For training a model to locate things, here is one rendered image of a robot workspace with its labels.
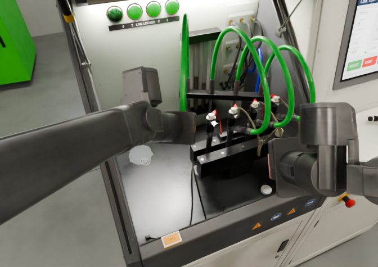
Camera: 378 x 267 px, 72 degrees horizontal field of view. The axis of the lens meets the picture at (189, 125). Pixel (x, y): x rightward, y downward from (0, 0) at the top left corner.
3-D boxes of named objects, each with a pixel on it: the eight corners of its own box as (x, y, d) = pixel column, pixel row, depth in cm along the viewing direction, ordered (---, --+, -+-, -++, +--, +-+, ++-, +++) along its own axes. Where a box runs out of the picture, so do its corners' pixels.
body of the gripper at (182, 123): (153, 112, 57) (134, 108, 50) (197, 112, 53) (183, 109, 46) (152, 141, 57) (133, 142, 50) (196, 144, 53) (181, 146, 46)
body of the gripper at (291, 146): (304, 136, 47) (329, 135, 40) (309, 192, 47) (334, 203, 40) (269, 138, 47) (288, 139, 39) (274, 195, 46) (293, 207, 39)
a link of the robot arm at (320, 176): (315, 199, 33) (357, 199, 34) (314, 145, 34) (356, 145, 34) (289, 188, 40) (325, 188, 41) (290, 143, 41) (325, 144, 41)
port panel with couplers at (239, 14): (222, 86, 108) (230, 8, 88) (219, 81, 111) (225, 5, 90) (249, 79, 112) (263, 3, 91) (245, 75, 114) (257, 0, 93)
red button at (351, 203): (343, 211, 96) (349, 204, 93) (335, 202, 99) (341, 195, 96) (354, 207, 98) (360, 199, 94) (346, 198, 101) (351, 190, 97)
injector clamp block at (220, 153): (199, 190, 97) (201, 164, 86) (189, 170, 104) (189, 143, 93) (276, 163, 106) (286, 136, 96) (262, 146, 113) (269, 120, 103)
